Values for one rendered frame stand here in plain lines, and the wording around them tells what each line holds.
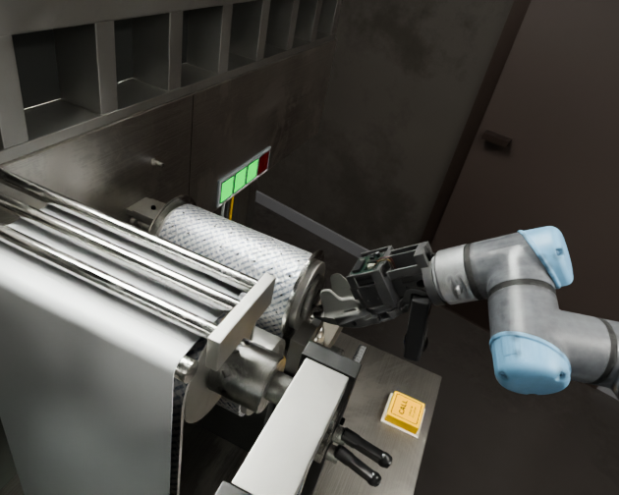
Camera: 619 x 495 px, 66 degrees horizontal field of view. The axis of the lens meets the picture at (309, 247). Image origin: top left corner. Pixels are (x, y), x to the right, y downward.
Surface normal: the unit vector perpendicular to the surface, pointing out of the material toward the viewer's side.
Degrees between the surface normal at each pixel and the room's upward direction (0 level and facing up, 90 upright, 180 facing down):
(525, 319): 35
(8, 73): 90
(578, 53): 90
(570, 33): 90
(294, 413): 0
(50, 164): 90
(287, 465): 0
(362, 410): 0
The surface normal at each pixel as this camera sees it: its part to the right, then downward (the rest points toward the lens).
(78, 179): 0.90, 0.36
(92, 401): -0.39, 0.48
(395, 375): 0.19, -0.80
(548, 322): 0.15, -0.55
